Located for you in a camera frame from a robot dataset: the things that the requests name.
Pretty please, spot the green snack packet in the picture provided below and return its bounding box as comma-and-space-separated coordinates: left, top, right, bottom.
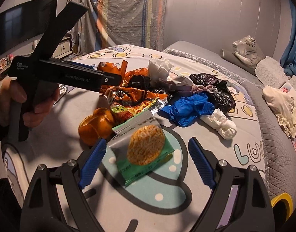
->
107, 109, 175, 187

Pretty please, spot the grey fuzzy pillow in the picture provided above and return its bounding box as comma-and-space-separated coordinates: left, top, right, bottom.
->
255, 56, 291, 85

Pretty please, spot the baby doll in blanket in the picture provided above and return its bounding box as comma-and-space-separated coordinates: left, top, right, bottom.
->
262, 82, 296, 139

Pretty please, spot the person's left hand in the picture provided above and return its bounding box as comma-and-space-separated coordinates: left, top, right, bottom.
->
0, 78, 60, 131

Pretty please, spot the grey hanging cloth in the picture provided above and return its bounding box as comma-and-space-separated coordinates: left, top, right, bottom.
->
66, 0, 95, 55

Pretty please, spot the large black plastic bag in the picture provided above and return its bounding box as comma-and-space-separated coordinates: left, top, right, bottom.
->
190, 73, 237, 115

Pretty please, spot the orange peel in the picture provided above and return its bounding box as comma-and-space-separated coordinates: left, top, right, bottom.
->
78, 107, 116, 147

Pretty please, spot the black wall television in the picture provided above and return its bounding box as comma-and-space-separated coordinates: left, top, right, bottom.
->
0, 0, 58, 58

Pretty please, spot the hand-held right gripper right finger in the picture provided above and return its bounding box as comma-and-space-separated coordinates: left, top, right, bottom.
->
188, 137, 275, 232

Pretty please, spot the grey bolster pillow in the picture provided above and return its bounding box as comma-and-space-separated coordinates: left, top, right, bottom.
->
220, 49, 258, 76

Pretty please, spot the white plastic bag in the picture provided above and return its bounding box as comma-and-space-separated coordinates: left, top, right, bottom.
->
148, 57, 174, 88

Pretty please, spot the blue curtain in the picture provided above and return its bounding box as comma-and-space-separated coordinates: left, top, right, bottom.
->
280, 1, 296, 81

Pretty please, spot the small black plastic bag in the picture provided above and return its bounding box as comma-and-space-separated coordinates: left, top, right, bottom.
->
128, 75, 168, 95

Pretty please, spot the cartoon printed blanket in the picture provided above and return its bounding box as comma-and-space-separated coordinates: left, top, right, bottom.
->
0, 44, 268, 232

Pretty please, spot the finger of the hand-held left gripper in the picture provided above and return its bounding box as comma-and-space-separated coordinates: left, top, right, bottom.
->
51, 58, 101, 73
100, 74, 123, 86

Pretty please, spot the orange snack bag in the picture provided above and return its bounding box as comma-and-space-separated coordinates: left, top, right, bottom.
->
97, 61, 126, 78

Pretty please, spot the wrapped tiger plush toy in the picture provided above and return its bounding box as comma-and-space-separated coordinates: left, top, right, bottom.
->
232, 35, 264, 68

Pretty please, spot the grey quilted bed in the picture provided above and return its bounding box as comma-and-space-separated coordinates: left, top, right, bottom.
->
162, 40, 296, 200

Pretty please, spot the orange black striped wrapper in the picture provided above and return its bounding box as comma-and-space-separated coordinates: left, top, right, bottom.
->
100, 85, 154, 107

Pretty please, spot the orange plastic wrapper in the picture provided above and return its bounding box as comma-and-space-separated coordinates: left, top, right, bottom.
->
121, 60, 150, 85

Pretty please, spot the foil noodle seasoning packet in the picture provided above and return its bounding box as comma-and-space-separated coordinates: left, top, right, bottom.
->
110, 96, 169, 124

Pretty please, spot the white television cabinet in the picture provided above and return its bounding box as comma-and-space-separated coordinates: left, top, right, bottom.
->
52, 36, 74, 59

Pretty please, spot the yellow tape roll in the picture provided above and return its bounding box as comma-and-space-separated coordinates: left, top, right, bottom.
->
270, 192, 294, 215

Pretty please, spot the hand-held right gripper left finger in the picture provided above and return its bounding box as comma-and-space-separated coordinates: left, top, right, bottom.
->
21, 138, 107, 232

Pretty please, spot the striped hanging bed sheet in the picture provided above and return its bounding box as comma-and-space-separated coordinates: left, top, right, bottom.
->
86, 0, 170, 54

